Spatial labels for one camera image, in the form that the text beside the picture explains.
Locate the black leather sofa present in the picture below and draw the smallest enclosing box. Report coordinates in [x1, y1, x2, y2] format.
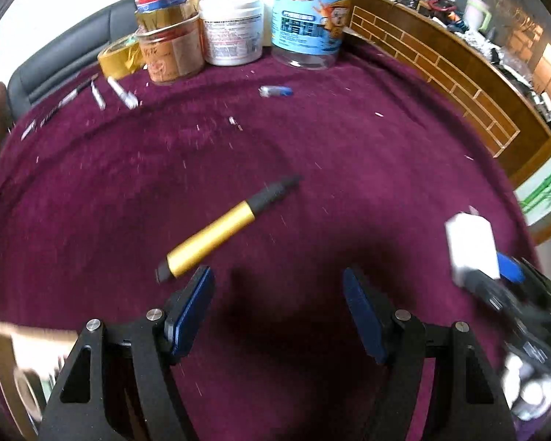
[7, 0, 141, 109]

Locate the wooden brick pattern partition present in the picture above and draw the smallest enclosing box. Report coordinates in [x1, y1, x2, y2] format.
[349, 0, 551, 185]

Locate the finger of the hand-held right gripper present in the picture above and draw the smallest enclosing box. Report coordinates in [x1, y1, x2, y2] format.
[495, 252, 540, 295]
[461, 270, 511, 314]

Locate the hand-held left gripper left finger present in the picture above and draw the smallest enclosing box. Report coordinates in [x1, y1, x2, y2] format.
[39, 265, 216, 441]

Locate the small white box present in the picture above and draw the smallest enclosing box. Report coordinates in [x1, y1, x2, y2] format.
[444, 211, 501, 286]

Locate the wooden tray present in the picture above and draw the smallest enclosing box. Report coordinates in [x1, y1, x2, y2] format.
[0, 319, 80, 441]

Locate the white cup with green straw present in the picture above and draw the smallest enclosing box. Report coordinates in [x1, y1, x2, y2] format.
[463, 0, 493, 34]

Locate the clear tape roll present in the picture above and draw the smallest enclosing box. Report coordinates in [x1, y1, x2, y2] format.
[13, 366, 47, 424]

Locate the green print paper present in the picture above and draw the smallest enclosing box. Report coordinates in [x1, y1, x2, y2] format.
[514, 147, 551, 229]

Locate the brown label clear jar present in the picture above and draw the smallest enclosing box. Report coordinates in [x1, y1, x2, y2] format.
[135, 11, 205, 86]

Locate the white plastic jar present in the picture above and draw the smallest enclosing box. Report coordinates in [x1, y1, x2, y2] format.
[197, 0, 265, 67]

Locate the yellow tape roll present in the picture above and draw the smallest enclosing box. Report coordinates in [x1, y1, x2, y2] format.
[96, 34, 146, 79]

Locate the blue label clear jar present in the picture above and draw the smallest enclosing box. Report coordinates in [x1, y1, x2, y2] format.
[270, 0, 354, 71]

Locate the yellow pen with black tip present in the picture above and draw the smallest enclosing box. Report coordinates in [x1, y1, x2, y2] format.
[155, 175, 304, 284]

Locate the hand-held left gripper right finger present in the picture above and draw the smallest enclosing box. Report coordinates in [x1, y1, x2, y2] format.
[342, 266, 517, 441]

